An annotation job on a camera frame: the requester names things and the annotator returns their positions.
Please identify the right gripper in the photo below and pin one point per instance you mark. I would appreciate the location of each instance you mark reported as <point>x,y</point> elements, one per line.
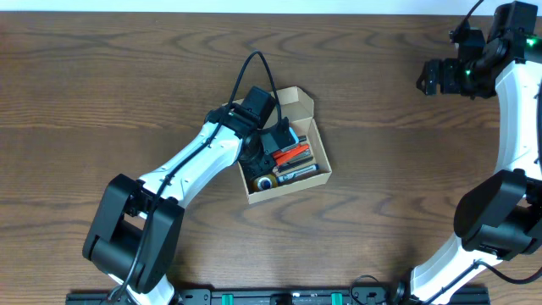
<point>446,79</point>

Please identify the yellow tape roll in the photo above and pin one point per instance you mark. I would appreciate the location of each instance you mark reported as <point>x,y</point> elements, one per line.
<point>265,182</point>

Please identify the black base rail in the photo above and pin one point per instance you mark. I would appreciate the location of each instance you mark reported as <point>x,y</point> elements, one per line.
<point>296,296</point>

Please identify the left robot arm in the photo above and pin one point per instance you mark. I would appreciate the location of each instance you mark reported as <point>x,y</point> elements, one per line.
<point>134,233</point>

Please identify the cardboard box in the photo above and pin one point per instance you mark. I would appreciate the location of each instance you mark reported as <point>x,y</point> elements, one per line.
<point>298,107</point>

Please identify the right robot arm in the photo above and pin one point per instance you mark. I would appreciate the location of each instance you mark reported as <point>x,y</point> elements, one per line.
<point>499,219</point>

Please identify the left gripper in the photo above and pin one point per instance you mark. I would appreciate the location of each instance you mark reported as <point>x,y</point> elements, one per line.
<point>264,169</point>

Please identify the blue whiteboard marker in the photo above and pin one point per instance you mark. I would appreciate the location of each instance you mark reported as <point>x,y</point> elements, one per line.
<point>297,173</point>

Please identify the red black stapler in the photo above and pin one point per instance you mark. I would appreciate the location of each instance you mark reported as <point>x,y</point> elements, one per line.
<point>302,158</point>

